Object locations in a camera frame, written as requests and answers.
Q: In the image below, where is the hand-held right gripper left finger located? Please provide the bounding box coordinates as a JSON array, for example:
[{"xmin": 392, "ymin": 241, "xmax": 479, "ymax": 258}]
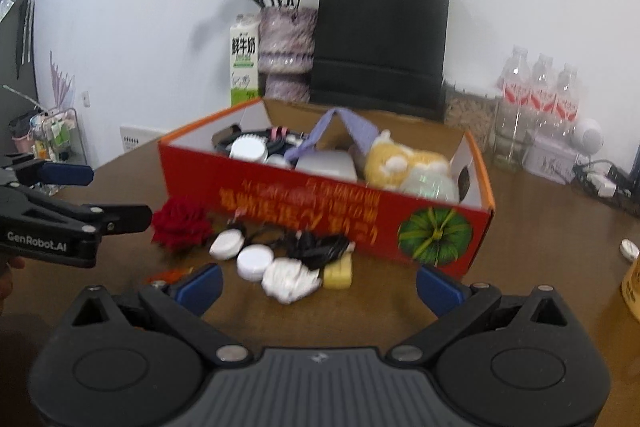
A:
[{"xmin": 65, "ymin": 263, "xmax": 253, "ymax": 367}]

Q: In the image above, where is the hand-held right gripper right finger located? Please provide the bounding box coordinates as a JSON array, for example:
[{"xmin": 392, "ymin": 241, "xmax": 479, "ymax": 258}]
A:
[{"xmin": 387, "ymin": 263, "xmax": 572, "ymax": 367}]

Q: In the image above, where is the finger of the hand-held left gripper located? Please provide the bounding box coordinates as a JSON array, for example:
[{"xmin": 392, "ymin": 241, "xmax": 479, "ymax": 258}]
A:
[
  {"xmin": 74, "ymin": 204, "xmax": 154, "ymax": 236},
  {"xmin": 15, "ymin": 157, "xmax": 95, "ymax": 188}
]

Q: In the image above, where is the white round jar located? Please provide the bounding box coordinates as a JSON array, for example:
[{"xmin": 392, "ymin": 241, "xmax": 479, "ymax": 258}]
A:
[
  {"xmin": 209, "ymin": 229, "xmax": 245, "ymax": 261},
  {"xmin": 236, "ymin": 245, "xmax": 275, "ymax": 283}
]

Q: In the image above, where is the red rose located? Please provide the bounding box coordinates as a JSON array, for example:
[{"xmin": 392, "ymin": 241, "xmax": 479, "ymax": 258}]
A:
[{"xmin": 150, "ymin": 197, "xmax": 215, "ymax": 256}]

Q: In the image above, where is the white tissue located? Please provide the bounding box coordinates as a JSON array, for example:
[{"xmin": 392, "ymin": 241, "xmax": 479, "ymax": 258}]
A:
[{"xmin": 261, "ymin": 258, "xmax": 321, "ymax": 306}]

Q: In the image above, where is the yellow block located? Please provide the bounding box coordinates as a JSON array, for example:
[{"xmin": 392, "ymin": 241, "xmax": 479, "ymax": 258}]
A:
[{"xmin": 322, "ymin": 253, "xmax": 354, "ymax": 291}]

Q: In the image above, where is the iridescent plastic bag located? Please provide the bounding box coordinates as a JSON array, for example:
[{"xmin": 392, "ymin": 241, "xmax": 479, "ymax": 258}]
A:
[{"xmin": 400, "ymin": 172, "xmax": 461, "ymax": 204}]

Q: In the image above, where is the red cardboard box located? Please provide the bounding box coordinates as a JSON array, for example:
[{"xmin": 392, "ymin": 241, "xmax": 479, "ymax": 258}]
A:
[{"xmin": 157, "ymin": 97, "xmax": 496, "ymax": 281}]

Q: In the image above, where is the white translucent plastic box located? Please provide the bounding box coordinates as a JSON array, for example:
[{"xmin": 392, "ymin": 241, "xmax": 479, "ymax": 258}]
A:
[{"xmin": 295, "ymin": 149, "xmax": 359, "ymax": 182}]

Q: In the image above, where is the purple knitted cloth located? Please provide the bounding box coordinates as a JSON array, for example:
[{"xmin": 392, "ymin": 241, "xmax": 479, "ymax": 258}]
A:
[{"xmin": 284, "ymin": 108, "xmax": 381, "ymax": 160}]

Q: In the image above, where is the person's left hand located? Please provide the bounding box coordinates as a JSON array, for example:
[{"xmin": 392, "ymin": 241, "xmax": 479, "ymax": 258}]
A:
[{"xmin": 0, "ymin": 256, "xmax": 27, "ymax": 315}]

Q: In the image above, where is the small orange item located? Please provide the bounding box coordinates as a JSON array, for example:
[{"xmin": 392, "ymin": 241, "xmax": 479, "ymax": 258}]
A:
[{"xmin": 147, "ymin": 268, "xmax": 194, "ymax": 288}]

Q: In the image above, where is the metal trolley rack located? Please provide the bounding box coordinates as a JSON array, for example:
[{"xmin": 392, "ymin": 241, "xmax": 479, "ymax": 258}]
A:
[{"xmin": 10, "ymin": 107, "xmax": 86, "ymax": 168}]

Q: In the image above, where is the wooden desk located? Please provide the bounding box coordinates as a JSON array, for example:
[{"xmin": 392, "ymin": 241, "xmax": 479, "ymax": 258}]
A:
[{"xmin": 0, "ymin": 99, "xmax": 640, "ymax": 427}]

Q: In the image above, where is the yellow plush toy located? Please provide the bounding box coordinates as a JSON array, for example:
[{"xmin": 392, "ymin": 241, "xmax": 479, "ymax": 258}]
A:
[{"xmin": 364, "ymin": 131, "xmax": 451, "ymax": 193}]

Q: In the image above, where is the white ribbed round lid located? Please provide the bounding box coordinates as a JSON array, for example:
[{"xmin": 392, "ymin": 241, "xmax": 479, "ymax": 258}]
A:
[{"xmin": 229, "ymin": 134, "xmax": 270, "ymax": 164}]

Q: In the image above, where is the dark board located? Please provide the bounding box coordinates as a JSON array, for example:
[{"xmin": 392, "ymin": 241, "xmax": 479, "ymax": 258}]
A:
[{"xmin": 0, "ymin": 0, "xmax": 39, "ymax": 108}]

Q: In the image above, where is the white printed tin box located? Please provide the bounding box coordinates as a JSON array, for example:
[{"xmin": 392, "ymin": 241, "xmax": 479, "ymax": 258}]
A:
[{"xmin": 522, "ymin": 134, "xmax": 584, "ymax": 186}]

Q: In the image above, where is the empty glass cup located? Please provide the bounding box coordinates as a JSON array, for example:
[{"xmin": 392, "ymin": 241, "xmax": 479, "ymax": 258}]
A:
[{"xmin": 492, "ymin": 99, "xmax": 536, "ymax": 173}]

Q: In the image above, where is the clear snack container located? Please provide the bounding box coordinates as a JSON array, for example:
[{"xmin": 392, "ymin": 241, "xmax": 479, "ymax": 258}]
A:
[{"xmin": 442, "ymin": 82, "xmax": 501, "ymax": 153}]

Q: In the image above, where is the white green milk carton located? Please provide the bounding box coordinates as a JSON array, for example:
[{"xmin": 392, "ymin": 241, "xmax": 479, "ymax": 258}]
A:
[{"xmin": 229, "ymin": 13, "xmax": 262, "ymax": 108}]

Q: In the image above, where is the yellow bear mug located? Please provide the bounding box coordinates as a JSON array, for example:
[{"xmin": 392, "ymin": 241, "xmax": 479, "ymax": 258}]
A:
[{"xmin": 621, "ymin": 257, "xmax": 640, "ymax": 323}]

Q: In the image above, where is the white charger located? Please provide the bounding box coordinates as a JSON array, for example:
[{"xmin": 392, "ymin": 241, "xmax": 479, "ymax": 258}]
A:
[{"xmin": 587, "ymin": 172, "xmax": 619, "ymax": 198}]

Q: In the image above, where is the white round speaker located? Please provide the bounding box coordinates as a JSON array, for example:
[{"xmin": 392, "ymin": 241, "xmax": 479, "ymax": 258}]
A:
[{"xmin": 572, "ymin": 118, "xmax": 605, "ymax": 156}]

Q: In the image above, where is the purple glass vase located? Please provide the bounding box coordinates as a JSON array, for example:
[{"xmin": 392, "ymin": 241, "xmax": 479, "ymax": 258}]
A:
[{"xmin": 257, "ymin": 7, "xmax": 319, "ymax": 103}]

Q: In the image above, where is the black paper bag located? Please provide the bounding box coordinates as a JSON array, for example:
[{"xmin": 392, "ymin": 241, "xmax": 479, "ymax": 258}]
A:
[{"xmin": 310, "ymin": 0, "xmax": 451, "ymax": 123}]

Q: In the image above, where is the white wall outlet panel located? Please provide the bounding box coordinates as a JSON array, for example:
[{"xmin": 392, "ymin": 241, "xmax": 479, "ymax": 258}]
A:
[{"xmin": 120, "ymin": 124, "xmax": 166, "ymax": 153}]

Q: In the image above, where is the purple wall sticker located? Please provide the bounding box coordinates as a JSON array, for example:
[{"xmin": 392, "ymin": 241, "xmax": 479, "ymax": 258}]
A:
[{"xmin": 48, "ymin": 51, "xmax": 76, "ymax": 108}]

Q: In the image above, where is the pink black cable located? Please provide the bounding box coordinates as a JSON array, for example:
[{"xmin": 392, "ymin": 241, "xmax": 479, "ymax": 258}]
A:
[{"xmin": 269, "ymin": 126, "xmax": 302, "ymax": 154}]

